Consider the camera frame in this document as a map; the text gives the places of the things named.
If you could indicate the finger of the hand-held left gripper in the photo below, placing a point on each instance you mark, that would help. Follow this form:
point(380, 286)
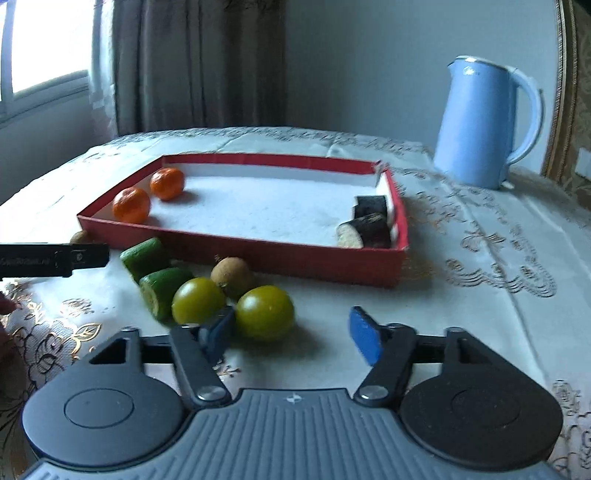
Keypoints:
point(90, 256)

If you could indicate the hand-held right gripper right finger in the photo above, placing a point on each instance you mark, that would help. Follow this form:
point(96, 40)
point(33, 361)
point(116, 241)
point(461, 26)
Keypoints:
point(364, 334)

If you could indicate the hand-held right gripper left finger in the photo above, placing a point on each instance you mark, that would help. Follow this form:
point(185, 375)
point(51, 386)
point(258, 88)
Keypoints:
point(220, 330)

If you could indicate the brown longan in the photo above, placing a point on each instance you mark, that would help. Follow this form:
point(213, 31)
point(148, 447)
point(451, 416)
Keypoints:
point(81, 237)

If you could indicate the green tomato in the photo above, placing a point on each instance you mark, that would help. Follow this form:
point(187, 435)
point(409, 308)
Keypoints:
point(265, 314)
point(198, 300)

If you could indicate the green cucumber piece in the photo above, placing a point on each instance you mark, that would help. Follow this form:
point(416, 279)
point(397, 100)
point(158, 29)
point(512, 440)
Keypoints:
point(164, 288)
point(143, 258)

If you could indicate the brown kiwi fruit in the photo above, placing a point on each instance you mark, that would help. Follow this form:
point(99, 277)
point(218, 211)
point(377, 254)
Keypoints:
point(233, 277)

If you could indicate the orange tangerine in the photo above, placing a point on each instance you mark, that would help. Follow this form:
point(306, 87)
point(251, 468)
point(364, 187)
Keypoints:
point(131, 205)
point(167, 183)

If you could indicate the dark purple eggplant piece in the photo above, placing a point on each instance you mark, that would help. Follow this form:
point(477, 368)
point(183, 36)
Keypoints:
point(364, 230)
point(371, 205)

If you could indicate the red shallow cardboard box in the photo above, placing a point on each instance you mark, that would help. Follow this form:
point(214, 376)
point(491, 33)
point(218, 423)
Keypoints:
point(277, 203)

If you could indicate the person's left hand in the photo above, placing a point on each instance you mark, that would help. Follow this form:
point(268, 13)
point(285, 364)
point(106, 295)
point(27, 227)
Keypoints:
point(7, 304)

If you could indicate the window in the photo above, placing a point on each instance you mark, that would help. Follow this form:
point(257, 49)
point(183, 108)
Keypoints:
point(41, 41)

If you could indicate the grey curtain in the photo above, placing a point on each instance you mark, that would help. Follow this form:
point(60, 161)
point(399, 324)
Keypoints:
point(198, 64)

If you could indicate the light blue electric kettle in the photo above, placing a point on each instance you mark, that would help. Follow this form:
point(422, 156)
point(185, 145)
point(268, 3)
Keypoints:
point(475, 124)

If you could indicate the white wall switch panel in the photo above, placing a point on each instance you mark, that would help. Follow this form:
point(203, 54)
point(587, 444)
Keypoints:
point(585, 161)

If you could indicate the gold patterned framed wall panel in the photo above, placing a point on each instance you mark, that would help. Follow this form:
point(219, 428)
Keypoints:
point(575, 92)

